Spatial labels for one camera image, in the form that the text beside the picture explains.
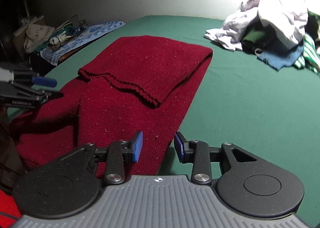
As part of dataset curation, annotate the dark red knit sweater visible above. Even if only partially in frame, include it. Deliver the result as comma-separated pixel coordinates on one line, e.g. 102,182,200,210
11,36,213,175

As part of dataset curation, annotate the white plush toy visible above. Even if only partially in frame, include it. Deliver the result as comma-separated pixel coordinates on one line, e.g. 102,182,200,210
49,31,69,47

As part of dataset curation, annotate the cream canvas bag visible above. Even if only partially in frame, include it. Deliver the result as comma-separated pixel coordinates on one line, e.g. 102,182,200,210
24,24,55,53

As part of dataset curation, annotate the blue white patterned cloth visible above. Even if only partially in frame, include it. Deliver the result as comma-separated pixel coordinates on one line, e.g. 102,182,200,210
40,21,125,66

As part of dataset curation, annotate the green table cloth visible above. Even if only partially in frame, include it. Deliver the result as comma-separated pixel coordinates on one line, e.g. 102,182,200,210
7,15,320,228

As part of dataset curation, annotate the blue garment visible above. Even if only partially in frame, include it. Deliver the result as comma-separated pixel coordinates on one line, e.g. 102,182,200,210
254,41,304,71

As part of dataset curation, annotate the green white striped garment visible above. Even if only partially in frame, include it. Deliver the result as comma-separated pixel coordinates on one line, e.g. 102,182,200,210
293,11,319,76

